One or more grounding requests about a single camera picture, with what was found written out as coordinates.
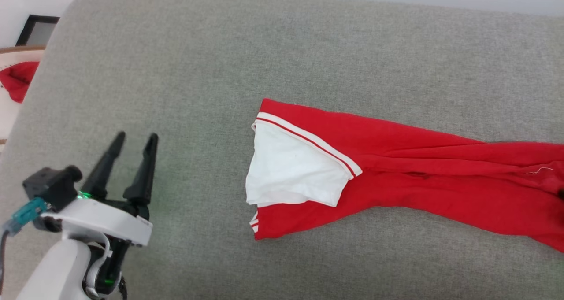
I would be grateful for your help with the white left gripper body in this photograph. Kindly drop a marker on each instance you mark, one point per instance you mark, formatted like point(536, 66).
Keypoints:
point(110, 220)

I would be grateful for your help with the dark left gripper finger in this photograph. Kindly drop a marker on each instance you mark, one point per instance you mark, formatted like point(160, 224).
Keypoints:
point(144, 176)
point(103, 172)

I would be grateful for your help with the red Bulls jersey shirt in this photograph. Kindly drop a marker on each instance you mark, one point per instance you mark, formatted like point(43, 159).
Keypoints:
point(418, 181)

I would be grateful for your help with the grey fabric sofa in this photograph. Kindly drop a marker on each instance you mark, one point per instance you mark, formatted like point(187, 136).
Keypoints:
point(176, 71)

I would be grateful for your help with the red cloth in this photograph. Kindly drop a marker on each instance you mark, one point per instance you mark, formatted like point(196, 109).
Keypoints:
point(17, 79)

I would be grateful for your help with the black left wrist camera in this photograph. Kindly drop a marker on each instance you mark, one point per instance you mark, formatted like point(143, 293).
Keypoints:
point(50, 187)

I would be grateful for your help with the black picture frame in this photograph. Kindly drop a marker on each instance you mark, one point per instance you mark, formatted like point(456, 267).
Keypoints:
point(24, 30)

